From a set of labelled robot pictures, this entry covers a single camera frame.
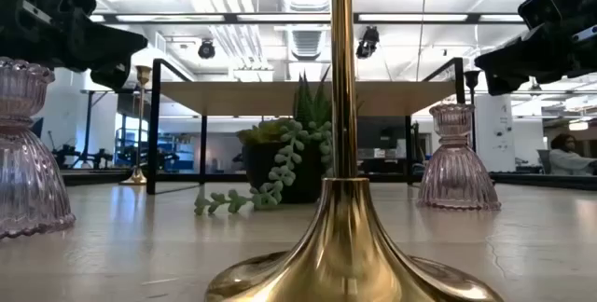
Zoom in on person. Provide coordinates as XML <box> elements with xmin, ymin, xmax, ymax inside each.
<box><xmin>548</xmin><ymin>132</ymin><xmax>597</xmax><ymax>176</ymax></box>

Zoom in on white room pillar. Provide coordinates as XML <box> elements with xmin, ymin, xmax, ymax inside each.
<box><xmin>475</xmin><ymin>94</ymin><xmax>517</xmax><ymax>172</ymax></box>

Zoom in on black aluminium rig frame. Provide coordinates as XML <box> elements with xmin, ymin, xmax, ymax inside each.
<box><xmin>60</xmin><ymin>11</ymin><xmax>597</xmax><ymax>192</ymax></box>

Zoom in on potted green succulent plant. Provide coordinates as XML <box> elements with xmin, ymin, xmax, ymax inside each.
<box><xmin>193</xmin><ymin>66</ymin><xmax>366</xmax><ymax>217</ymax></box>

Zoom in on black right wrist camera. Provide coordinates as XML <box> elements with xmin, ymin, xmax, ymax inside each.
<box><xmin>517</xmin><ymin>0</ymin><xmax>582</xmax><ymax>31</ymax></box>

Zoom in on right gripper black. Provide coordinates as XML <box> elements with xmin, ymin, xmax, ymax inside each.
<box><xmin>474</xmin><ymin>0</ymin><xmax>597</xmax><ymax>97</ymax></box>

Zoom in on tall black candlestick holder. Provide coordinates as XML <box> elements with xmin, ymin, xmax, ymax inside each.
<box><xmin>464</xmin><ymin>69</ymin><xmax>482</xmax><ymax>154</ymax></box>

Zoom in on blue storage rack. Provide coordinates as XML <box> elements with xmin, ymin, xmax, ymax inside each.
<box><xmin>157</xmin><ymin>133</ymin><xmax>195</xmax><ymax>172</ymax></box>

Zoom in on wide-base brass candlestick holder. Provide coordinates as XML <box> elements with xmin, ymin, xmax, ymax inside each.
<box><xmin>203</xmin><ymin>0</ymin><xmax>505</xmax><ymax>302</ymax></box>

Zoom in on pink ribbed glass candle holder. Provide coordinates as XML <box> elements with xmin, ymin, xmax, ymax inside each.
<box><xmin>416</xmin><ymin>103</ymin><xmax>503</xmax><ymax>212</ymax></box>
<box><xmin>0</xmin><ymin>57</ymin><xmax>76</xmax><ymax>240</ymax></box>

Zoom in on grey ceiling air vent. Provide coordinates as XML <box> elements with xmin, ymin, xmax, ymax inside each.
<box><xmin>289</xmin><ymin>26</ymin><xmax>324</xmax><ymax>61</ymax></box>

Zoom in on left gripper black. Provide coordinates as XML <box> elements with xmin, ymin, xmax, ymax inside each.
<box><xmin>0</xmin><ymin>0</ymin><xmax>148</xmax><ymax>91</ymax></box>

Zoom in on wooden shelf riser black legs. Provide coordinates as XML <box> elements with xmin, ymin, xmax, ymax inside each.
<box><xmin>146</xmin><ymin>57</ymin><xmax>467</xmax><ymax>196</ymax></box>

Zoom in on black ceiling spotlight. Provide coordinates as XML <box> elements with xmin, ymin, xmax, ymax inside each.
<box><xmin>355</xmin><ymin>25</ymin><xmax>381</xmax><ymax>60</ymax></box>
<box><xmin>197</xmin><ymin>38</ymin><xmax>216</xmax><ymax>61</ymax></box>

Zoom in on slim tall brass candlestick holder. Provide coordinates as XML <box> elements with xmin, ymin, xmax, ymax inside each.
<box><xmin>118</xmin><ymin>64</ymin><xmax>154</xmax><ymax>186</ymax></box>

